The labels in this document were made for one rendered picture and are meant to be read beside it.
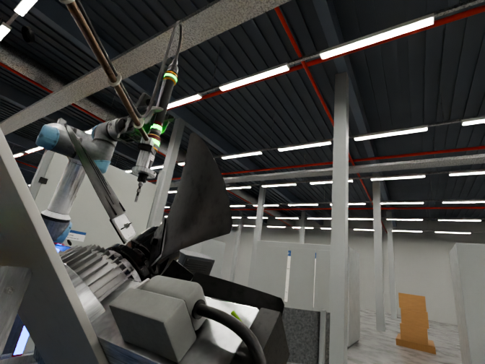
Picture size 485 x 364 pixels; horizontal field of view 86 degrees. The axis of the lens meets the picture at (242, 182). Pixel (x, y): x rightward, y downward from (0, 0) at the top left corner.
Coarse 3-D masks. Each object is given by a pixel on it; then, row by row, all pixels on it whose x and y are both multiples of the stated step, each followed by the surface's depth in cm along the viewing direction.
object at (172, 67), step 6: (174, 60) 90; (168, 66) 88; (174, 66) 88; (174, 72) 91; (156, 150) 80; (150, 162) 77; (150, 168) 78; (144, 174) 76; (138, 180) 75; (144, 180) 76
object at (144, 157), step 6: (150, 138) 75; (144, 144) 75; (150, 144) 75; (144, 150) 75; (150, 150) 75; (144, 156) 75; (150, 156) 76; (138, 162) 74; (144, 162) 74; (132, 168) 75; (138, 168) 74; (144, 168) 74; (138, 174) 78; (150, 174) 76
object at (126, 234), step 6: (120, 216) 64; (126, 216) 67; (114, 222) 59; (120, 222) 62; (126, 222) 66; (120, 228) 60; (132, 228) 67; (120, 234) 59; (126, 234) 62; (132, 234) 65; (126, 240) 60
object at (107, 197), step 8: (72, 136) 55; (80, 152) 56; (80, 160) 54; (88, 160) 60; (88, 168) 57; (96, 168) 62; (88, 176) 55; (96, 176) 60; (96, 184) 58; (104, 184) 62; (96, 192) 56; (104, 192) 60; (112, 192) 65; (104, 200) 58; (112, 200) 62; (112, 208) 60; (120, 208) 65; (112, 216) 59
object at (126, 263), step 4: (112, 252) 56; (116, 252) 56; (116, 256) 55; (120, 256) 55; (120, 260) 55; (124, 260) 55; (124, 264) 54; (128, 264) 55; (124, 268) 55; (128, 268) 54; (132, 268) 55; (128, 272) 54; (132, 272) 54; (136, 272) 55; (132, 276) 54; (136, 276) 55; (136, 280) 55; (140, 280) 55
